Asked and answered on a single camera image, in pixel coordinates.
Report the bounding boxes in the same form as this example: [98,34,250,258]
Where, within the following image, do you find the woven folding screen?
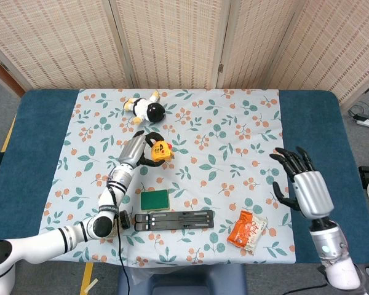
[0,0,369,105]

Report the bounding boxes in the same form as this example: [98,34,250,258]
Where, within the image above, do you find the yellow tape measure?
[150,140,175,163]

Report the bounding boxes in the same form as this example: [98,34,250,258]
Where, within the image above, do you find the floral print tablecloth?
[38,88,297,267]

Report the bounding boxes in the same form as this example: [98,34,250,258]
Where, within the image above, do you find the green yellow sponge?
[140,189,170,213]

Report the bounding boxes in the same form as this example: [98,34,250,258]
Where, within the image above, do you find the glass jar with black lid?
[112,210,132,238]

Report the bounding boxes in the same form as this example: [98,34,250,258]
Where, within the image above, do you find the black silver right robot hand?
[269,146,335,219]

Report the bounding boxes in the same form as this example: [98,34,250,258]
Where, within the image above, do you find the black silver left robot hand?
[117,130,167,169]

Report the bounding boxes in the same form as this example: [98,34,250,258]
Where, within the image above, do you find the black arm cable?
[107,184,133,295]

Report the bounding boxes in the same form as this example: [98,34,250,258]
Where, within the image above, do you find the orange white food packet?
[226,209,269,255]

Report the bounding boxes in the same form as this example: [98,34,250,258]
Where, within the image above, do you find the plush doll with black head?
[123,90,167,125]

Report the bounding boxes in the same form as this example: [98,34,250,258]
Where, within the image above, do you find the black folding stand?
[133,210,215,232]

